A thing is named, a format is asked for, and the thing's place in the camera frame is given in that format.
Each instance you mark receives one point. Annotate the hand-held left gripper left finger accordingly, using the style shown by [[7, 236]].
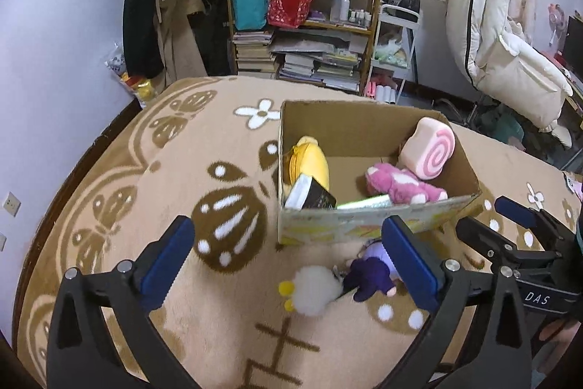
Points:
[[168, 263]]

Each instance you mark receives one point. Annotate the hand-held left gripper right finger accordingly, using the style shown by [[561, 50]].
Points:
[[410, 266]]

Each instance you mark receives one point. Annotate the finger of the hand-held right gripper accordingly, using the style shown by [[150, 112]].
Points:
[[512, 209], [483, 238]]

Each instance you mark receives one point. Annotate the purple plush toy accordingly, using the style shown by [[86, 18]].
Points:
[[369, 275]]

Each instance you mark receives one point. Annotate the silver green packet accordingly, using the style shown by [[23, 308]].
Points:
[[369, 202]]

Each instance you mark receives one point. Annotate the pink plush toy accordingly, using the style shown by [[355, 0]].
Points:
[[396, 181]]

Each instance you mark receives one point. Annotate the white fluffy plush toy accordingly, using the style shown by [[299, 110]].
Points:
[[314, 288]]

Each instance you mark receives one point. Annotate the pink swirl roll plush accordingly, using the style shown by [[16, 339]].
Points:
[[430, 149]]

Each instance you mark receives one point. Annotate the small black white box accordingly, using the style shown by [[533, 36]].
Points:
[[314, 195]]

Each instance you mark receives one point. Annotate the printed cardboard box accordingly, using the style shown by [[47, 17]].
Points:
[[346, 134]]

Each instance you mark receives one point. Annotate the teal cloth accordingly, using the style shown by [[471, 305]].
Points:
[[508, 129]]

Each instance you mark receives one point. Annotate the beige patterned blanket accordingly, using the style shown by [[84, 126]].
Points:
[[182, 170]]

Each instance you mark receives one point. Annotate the black monitor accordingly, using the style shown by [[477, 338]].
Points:
[[575, 42]]

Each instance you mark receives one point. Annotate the pile of small toys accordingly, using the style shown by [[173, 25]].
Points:
[[136, 86]]

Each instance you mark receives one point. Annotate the pale green plush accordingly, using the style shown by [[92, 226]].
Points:
[[391, 54]]

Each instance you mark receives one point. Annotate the pink desk fan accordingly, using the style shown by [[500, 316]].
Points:
[[555, 13]]

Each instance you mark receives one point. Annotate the white padded chair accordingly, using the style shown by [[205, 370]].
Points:
[[487, 6]]

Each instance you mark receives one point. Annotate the beige coat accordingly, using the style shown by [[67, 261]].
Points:
[[177, 42]]

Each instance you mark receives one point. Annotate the pile of books and papers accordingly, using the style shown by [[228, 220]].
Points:
[[319, 61]]

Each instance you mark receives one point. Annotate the white trolley cart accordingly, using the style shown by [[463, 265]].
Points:
[[401, 13]]

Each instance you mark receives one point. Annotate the stack of old books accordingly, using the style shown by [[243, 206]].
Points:
[[253, 54]]

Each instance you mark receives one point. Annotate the row of cosmetic bottles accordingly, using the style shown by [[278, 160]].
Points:
[[339, 6]]

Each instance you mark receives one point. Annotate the white wall socket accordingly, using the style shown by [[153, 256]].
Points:
[[2, 241], [12, 203]]

